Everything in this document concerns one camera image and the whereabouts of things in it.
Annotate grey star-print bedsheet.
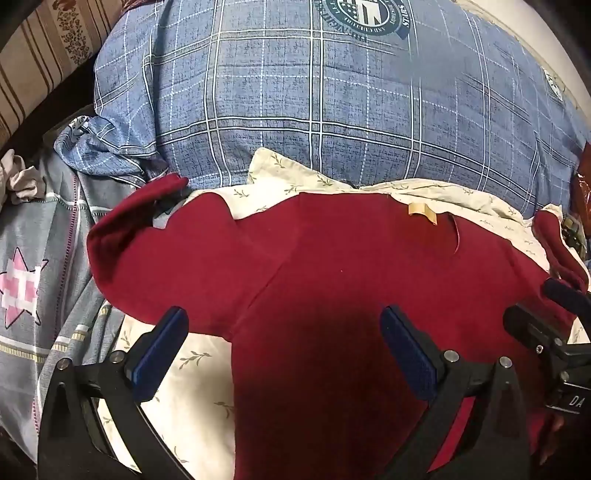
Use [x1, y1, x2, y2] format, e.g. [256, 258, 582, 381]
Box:
[0, 115, 139, 462]

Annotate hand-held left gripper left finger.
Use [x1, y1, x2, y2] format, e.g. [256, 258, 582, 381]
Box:
[37, 306, 190, 480]

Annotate blue plaid quilt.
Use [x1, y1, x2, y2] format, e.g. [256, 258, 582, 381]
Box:
[54, 0, 591, 222]

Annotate orange shiny object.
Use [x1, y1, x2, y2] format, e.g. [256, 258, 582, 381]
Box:
[570, 142, 591, 217]

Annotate dark red garment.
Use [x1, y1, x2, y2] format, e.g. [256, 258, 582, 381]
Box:
[87, 174, 591, 480]

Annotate beige striped floral headboard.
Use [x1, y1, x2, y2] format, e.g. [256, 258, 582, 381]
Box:
[0, 0, 134, 144]

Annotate dark green patterned object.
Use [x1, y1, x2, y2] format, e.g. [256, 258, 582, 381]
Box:
[561, 216, 588, 259]

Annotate person's right hand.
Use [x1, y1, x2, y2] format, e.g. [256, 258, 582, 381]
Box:
[531, 408, 568, 468]

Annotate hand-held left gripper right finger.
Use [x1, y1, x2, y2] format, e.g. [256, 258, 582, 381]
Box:
[379, 305, 532, 480]

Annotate small beige crumpled cloth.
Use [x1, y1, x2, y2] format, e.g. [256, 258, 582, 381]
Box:
[0, 150, 47, 206]

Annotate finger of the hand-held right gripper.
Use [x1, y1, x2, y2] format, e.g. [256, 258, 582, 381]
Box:
[543, 277, 586, 305]
[503, 304, 591, 370]

